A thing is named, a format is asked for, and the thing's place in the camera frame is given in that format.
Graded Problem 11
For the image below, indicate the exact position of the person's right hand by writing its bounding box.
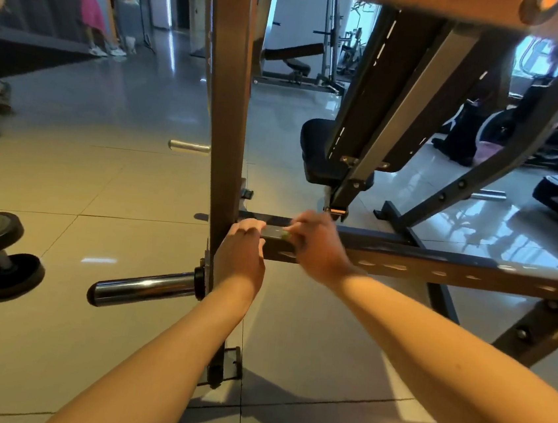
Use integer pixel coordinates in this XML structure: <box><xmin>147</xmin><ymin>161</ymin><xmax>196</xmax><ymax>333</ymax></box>
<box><xmin>276</xmin><ymin>207</ymin><xmax>364</xmax><ymax>290</ymax></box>

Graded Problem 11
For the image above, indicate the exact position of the person's left hand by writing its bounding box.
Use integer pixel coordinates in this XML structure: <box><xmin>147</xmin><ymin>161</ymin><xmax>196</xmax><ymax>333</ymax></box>
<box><xmin>208</xmin><ymin>214</ymin><xmax>272</xmax><ymax>303</ymax></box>

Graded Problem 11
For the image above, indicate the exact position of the grey steel gym machine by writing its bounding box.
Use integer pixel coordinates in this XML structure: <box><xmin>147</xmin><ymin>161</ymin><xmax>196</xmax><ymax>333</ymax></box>
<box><xmin>137</xmin><ymin>0</ymin><xmax>558</xmax><ymax>423</ymax></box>

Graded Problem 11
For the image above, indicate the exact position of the person's right forearm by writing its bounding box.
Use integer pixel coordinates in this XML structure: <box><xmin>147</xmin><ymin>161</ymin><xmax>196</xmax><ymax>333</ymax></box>
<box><xmin>321</xmin><ymin>269</ymin><xmax>558</xmax><ymax>423</ymax></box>

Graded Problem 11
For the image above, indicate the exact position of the person's left forearm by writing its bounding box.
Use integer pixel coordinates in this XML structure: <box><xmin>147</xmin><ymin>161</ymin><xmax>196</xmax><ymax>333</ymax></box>
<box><xmin>43</xmin><ymin>263</ymin><xmax>257</xmax><ymax>423</ymax></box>

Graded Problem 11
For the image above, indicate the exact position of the chrome weight storage peg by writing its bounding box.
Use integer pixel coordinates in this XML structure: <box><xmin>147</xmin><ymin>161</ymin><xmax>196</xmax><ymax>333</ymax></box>
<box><xmin>167</xmin><ymin>138</ymin><xmax>213</xmax><ymax>155</ymax></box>
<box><xmin>85</xmin><ymin>257</ymin><xmax>211</xmax><ymax>320</ymax></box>

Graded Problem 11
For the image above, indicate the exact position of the black padded bench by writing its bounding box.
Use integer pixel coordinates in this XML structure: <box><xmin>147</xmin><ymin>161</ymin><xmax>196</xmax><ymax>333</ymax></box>
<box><xmin>294</xmin><ymin>0</ymin><xmax>519</xmax><ymax>208</ymax></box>

